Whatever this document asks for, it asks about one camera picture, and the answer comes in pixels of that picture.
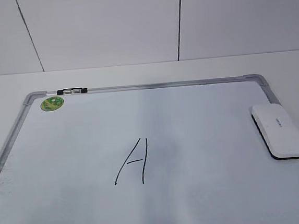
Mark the white rectangular board eraser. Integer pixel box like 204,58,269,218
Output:
250,103,299,160

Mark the round green sticker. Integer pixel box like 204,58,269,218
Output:
40,96,64,112

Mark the white whiteboard with aluminium frame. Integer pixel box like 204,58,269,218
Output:
0,75,299,224

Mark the black and silver frame clip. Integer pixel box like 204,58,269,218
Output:
56,88,88,96

